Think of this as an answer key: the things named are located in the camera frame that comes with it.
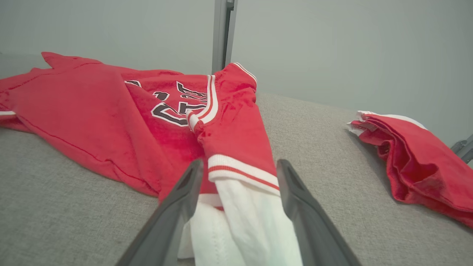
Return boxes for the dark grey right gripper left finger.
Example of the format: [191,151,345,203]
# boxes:
[115,159,204,266]

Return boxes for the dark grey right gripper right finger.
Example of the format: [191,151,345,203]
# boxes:
[276,158,361,266]

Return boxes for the red shorts with bulls print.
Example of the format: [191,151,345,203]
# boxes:
[346,110,473,228]

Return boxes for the red jersey with white sleeves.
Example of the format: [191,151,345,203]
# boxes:
[0,51,304,266]

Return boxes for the beige fabric sofa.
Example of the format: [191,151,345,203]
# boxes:
[0,52,473,266]

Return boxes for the grey metal partition post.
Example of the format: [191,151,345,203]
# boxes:
[212,0,238,74]
[450,134,473,164]

